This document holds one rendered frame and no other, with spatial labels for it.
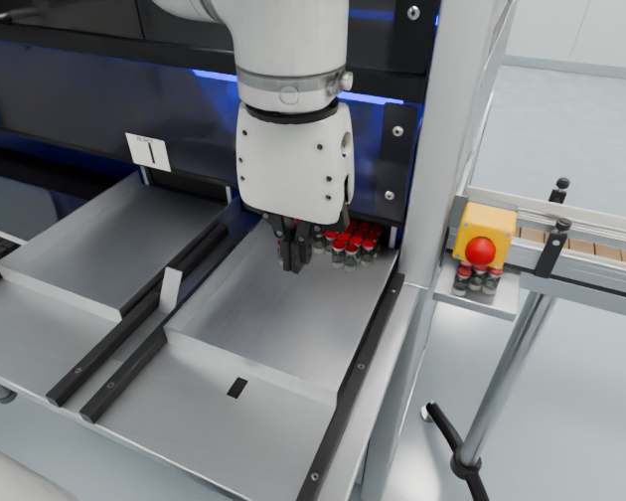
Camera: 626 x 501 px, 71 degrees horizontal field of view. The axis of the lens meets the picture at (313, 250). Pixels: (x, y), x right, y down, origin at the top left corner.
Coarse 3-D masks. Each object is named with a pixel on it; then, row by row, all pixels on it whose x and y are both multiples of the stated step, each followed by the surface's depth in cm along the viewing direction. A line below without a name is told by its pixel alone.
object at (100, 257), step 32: (128, 192) 95; (160, 192) 95; (64, 224) 82; (96, 224) 86; (128, 224) 86; (160, 224) 86; (192, 224) 86; (224, 224) 85; (32, 256) 78; (64, 256) 78; (96, 256) 78; (128, 256) 78; (160, 256) 78; (32, 288) 72; (64, 288) 67; (96, 288) 72; (128, 288) 72
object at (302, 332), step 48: (240, 288) 72; (288, 288) 72; (336, 288) 72; (384, 288) 68; (192, 336) 60; (240, 336) 64; (288, 336) 64; (336, 336) 64; (288, 384) 57; (336, 384) 58
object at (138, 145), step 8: (128, 136) 79; (136, 136) 79; (136, 144) 80; (144, 144) 79; (152, 144) 78; (160, 144) 77; (136, 152) 81; (144, 152) 80; (160, 152) 79; (136, 160) 82; (144, 160) 81; (160, 160) 80; (168, 160) 79; (160, 168) 81; (168, 168) 80
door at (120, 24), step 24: (0, 0) 74; (24, 0) 72; (48, 0) 70; (72, 0) 68; (96, 0) 67; (120, 0) 65; (48, 24) 73; (72, 24) 71; (96, 24) 69; (120, 24) 67
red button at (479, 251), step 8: (472, 240) 62; (480, 240) 61; (488, 240) 61; (472, 248) 61; (480, 248) 60; (488, 248) 60; (472, 256) 61; (480, 256) 60; (488, 256) 60; (480, 264) 61
